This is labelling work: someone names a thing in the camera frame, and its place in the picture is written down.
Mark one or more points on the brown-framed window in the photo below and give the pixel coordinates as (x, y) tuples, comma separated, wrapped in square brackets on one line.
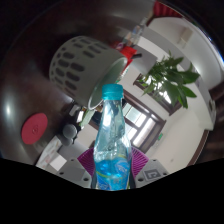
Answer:
[(160, 96)]

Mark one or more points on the flat round red coaster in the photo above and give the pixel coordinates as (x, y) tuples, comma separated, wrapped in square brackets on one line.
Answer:
[(34, 128)]

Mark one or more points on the brown wooden double door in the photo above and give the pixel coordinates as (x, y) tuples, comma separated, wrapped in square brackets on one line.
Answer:
[(146, 123)]

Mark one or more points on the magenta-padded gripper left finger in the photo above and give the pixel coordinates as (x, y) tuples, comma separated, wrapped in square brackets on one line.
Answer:
[(75, 173)]

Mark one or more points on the small potted plant, white pot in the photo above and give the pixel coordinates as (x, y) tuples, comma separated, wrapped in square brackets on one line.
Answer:
[(173, 80)]

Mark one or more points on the red carpeted stairs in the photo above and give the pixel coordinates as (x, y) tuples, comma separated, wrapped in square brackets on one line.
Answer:
[(166, 9)]

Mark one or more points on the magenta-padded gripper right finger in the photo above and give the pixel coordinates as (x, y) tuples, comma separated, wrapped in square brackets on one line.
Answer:
[(151, 171)]

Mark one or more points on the green exit sign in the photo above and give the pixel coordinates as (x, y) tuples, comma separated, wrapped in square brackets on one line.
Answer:
[(161, 136)]

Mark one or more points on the grey patterned ceramic mug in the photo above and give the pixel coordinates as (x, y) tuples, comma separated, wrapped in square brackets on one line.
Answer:
[(80, 66)]

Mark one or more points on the clear bottle with cyan cap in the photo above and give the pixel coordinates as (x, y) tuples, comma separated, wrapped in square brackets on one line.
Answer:
[(111, 160)]

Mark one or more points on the dark grey round ball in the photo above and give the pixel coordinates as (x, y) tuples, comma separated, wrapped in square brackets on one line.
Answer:
[(70, 131)]

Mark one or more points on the white wall unit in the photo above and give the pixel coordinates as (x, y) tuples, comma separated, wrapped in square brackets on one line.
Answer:
[(186, 36)]

